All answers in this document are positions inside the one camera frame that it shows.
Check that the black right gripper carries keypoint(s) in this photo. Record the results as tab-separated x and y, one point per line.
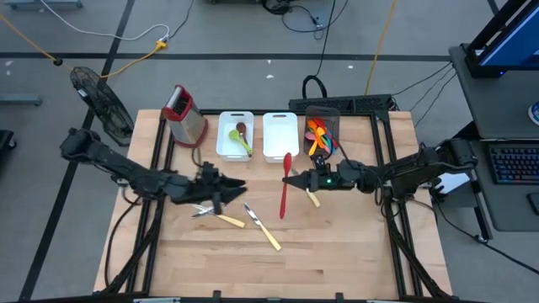
324	181

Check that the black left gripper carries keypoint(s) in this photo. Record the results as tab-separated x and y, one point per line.
210	191

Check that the red silicone spoon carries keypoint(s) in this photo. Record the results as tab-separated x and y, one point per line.
287	162

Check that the blue silicone spatula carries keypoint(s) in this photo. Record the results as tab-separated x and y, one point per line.
332	145

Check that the green silicone spoon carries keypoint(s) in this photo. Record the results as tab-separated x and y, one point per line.
234	135

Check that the orange silicone spatula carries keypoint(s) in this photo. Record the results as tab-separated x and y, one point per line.
312	125

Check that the brown wooden spoon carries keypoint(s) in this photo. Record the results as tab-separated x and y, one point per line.
241	127

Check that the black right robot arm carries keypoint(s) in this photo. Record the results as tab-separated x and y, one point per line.
404	172

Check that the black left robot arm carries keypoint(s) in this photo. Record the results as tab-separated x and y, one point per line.
139	181

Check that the white plastic bin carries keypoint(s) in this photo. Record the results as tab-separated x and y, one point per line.
281	138
227	149

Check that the grey translucent plastic bin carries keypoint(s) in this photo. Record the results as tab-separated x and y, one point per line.
332	115

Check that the black perforated box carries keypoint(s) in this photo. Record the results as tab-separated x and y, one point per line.
358	103

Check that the black floor fan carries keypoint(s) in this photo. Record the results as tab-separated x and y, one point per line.
105	109

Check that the grey computer cart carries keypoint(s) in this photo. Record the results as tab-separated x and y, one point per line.
497	105

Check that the black round floor weight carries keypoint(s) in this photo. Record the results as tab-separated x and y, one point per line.
57	62

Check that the black backlit keyboard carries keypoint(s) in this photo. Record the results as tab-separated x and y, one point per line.
518	164

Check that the grey metal floor base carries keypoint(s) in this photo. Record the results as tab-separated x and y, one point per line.
42	4
21	100

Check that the black computer mouse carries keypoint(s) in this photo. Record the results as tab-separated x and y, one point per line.
534	203

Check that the white blue round disc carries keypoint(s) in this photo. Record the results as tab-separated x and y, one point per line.
535	113

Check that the black computer monitor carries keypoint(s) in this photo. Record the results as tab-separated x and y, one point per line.
513	42

